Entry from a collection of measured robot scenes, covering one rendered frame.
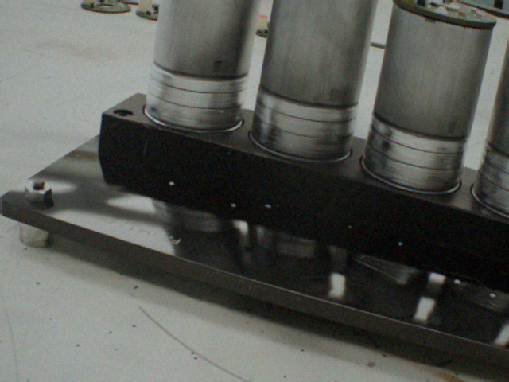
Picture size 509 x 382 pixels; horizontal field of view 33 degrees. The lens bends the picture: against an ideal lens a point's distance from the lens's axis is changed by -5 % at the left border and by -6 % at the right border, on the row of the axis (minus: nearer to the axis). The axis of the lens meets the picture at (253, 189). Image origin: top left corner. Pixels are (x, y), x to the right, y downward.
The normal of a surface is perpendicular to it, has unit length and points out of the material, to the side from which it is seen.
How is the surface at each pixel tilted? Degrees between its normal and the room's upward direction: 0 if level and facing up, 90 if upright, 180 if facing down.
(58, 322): 0
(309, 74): 90
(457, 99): 90
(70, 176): 0
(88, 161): 0
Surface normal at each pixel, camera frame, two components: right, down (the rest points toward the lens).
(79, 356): 0.15, -0.91
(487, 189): -0.90, 0.04
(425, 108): -0.18, 0.36
